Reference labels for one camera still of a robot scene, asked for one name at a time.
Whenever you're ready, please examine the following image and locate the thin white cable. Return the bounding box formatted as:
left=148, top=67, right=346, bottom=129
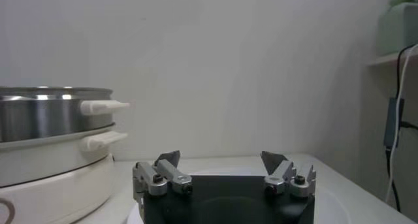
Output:
left=385, top=44, right=418, bottom=204

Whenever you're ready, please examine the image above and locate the white round plate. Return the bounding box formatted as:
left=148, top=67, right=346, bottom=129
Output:
left=125, top=165, right=353, bottom=224

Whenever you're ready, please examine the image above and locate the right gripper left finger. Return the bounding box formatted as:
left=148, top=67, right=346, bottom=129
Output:
left=132, top=150, right=193, bottom=210

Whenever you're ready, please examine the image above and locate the stainless steel steamer basket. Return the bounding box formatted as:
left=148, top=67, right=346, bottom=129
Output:
left=0, top=86, right=131, bottom=144

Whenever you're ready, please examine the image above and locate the pale green appliance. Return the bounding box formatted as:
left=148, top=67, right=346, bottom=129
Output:
left=375, top=0, right=418, bottom=57

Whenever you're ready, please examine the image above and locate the cream electric cooker base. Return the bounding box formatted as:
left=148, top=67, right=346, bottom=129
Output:
left=0, top=123, right=129, bottom=224

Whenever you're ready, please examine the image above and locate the black power adapter cable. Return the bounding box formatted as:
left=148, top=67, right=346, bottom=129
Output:
left=383, top=44, right=418, bottom=213

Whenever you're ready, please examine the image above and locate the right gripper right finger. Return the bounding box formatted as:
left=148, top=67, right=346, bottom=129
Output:
left=260, top=150, right=317, bottom=199

